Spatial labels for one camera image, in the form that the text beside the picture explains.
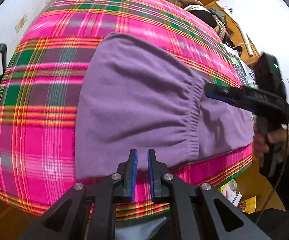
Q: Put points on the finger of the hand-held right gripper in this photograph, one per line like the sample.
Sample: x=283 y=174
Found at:
x=222 y=98
x=224 y=90

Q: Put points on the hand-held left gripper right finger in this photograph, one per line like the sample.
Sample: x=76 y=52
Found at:
x=151 y=177

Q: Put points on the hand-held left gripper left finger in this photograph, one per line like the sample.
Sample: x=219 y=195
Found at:
x=134 y=175

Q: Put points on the purple fleece pants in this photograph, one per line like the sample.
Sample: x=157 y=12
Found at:
x=134 y=105

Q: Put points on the person's right hand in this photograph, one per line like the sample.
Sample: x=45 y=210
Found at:
x=277 y=137

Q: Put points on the white plastic pipe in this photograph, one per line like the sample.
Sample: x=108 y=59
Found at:
x=248 y=45

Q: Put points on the leopard print bag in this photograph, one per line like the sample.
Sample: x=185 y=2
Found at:
x=220 y=30

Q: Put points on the wooden headboard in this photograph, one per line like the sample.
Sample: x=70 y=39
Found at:
x=237 y=30

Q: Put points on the grey box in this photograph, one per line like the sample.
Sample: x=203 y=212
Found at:
x=217 y=13

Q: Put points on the black cushion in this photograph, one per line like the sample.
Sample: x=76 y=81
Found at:
x=202 y=15

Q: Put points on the pastel gift box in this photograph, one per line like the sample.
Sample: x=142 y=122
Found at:
x=230 y=192

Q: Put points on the yellow snack packet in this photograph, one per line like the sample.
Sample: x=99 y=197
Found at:
x=246 y=205

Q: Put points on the pink plaid blanket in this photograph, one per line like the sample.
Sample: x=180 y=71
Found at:
x=34 y=130

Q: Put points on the beige wall outlet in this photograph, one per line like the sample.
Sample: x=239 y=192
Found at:
x=21 y=25

